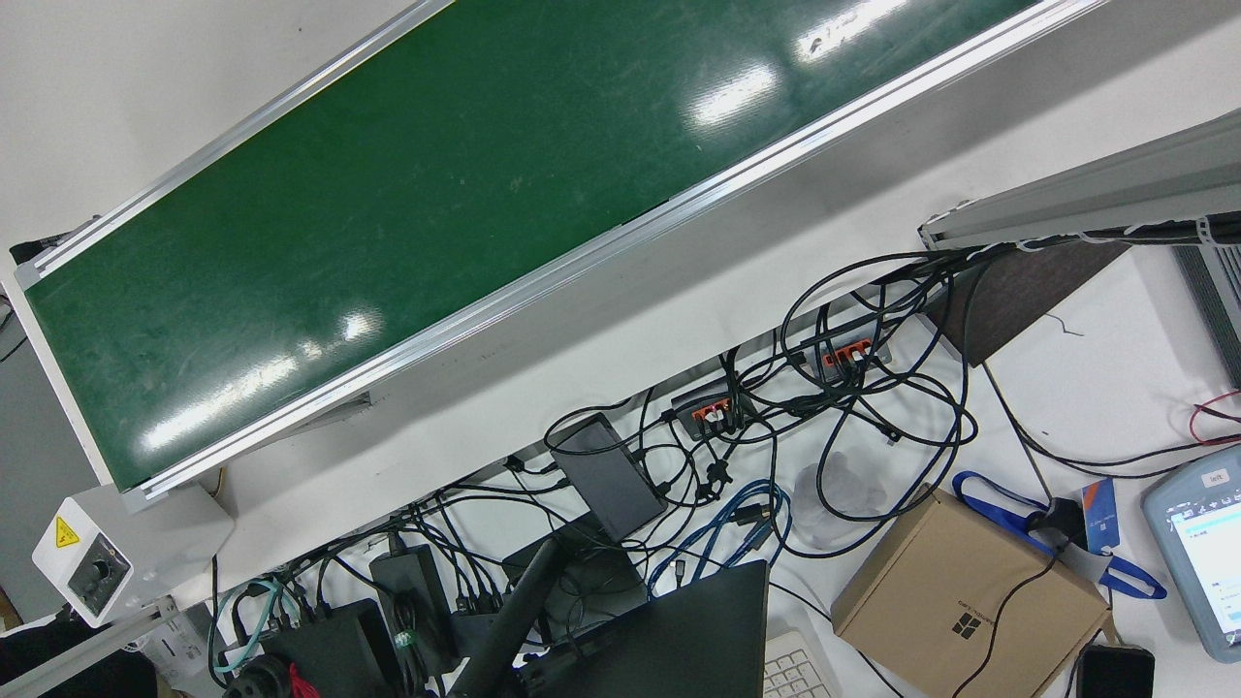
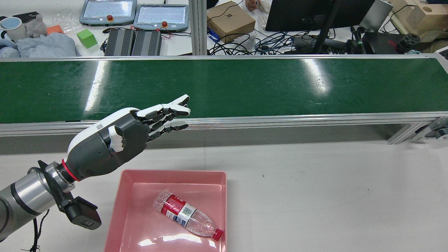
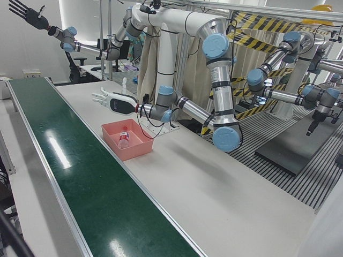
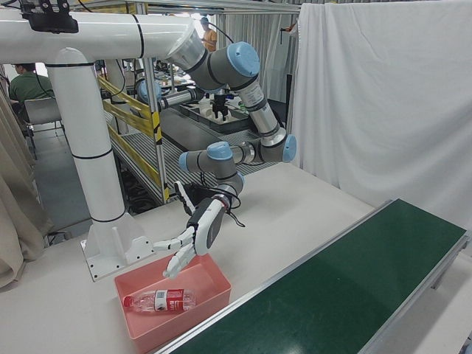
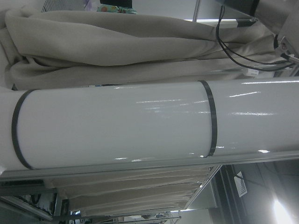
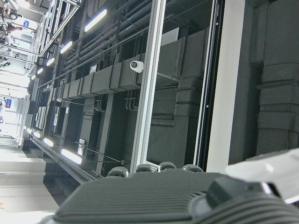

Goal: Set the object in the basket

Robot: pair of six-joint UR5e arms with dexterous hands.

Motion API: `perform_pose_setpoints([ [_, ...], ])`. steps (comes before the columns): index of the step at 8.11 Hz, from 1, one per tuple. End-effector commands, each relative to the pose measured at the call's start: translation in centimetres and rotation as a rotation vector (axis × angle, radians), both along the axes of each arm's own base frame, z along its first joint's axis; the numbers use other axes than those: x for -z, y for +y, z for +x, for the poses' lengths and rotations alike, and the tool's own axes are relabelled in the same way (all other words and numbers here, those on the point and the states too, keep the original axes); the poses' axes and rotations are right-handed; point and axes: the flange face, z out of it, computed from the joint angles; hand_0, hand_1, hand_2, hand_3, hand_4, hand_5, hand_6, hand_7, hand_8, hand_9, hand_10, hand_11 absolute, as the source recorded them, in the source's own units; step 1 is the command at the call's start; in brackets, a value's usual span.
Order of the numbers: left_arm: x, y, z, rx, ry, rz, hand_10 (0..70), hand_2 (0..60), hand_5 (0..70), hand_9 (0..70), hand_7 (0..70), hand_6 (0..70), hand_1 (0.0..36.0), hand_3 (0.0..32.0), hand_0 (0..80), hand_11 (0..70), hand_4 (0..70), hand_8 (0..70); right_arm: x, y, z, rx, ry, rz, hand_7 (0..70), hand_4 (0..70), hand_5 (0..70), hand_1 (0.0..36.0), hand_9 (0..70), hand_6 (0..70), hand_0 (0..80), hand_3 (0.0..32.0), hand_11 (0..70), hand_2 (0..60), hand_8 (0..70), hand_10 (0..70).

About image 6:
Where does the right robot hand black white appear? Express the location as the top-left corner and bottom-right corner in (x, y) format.
(41, 148), (299, 224)

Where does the silver aluminium frame beam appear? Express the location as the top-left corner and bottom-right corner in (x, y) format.
(129, 0), (167, 174)

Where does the wide grey ventilation duct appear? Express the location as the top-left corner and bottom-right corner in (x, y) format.
(256, 0), (299, 156)

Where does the white flat overhead beam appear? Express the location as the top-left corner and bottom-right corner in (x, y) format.
(206, 0), (246, 174)

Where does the white dome security camera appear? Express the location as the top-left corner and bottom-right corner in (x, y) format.
(129, 60), (144, 74)

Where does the long grey ventilation duct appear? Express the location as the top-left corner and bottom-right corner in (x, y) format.
(53, 25), (211, 100)

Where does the dark framed overhead rail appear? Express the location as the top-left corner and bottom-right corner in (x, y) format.
(193, 0), (226, 172)

